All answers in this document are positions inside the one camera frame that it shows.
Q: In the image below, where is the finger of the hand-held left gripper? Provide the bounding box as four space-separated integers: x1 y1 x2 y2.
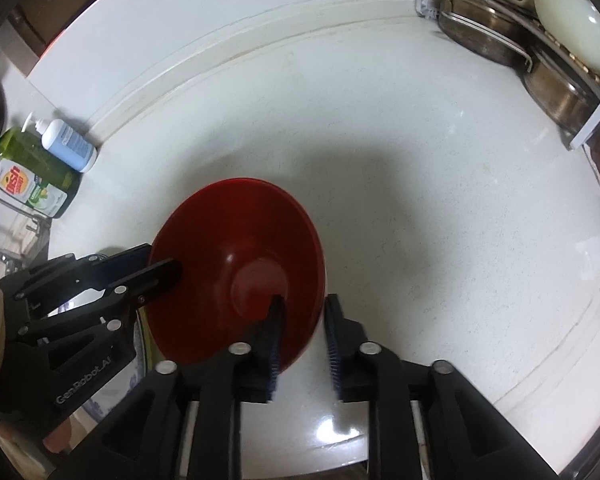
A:
107 259 182 308
72 243 153 286

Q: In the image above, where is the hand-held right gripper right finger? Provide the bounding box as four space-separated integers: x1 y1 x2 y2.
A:
324 294 561 480

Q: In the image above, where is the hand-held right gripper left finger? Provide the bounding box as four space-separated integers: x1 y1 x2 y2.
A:
50 295 285 480

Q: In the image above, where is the large blue floral plate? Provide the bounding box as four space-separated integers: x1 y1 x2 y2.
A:
47 287 151 428

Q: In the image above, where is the red bowl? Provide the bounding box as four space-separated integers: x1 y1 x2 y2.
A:
147 177 327 375

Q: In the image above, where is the person's left hand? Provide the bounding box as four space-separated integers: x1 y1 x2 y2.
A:
42 422 83 455

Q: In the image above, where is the metal faucet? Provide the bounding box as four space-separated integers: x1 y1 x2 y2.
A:
0 210 48 273

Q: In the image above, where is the green dish soap bottle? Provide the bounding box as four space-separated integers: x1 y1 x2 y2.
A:
0 126 81 220

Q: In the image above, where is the white pump bottle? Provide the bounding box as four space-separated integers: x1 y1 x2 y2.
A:
22 112 98 173

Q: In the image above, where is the deep stainless steel pot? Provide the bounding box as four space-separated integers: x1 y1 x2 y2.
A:
522 52 600 133

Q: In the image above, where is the shallow stainless steel pan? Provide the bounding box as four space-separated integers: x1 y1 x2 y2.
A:
437 0 531 68

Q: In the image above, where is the cream rounded pot lid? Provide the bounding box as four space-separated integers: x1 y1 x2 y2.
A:
535 0 600 73

